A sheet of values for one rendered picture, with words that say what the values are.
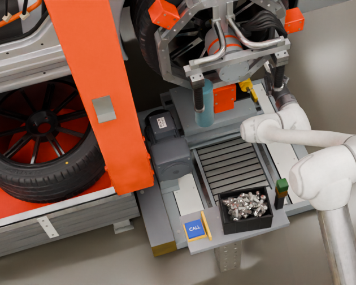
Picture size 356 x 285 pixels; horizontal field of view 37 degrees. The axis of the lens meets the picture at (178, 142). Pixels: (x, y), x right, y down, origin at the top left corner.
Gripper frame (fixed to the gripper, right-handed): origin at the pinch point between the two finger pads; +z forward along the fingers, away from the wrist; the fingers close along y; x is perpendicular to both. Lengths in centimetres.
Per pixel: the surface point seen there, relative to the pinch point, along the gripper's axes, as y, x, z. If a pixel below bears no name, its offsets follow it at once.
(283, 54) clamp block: 19.7, 24.5, -21.3
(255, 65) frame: -2.3, 6.1, -0.4
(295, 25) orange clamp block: 23.3, 7.6, -0.4
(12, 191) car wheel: -110, 71, -10
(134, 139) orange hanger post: -29, 66, -37
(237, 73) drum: -0.2, 28.0, -14.9
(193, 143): -61, -8, 2
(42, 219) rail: -101, 63, -30
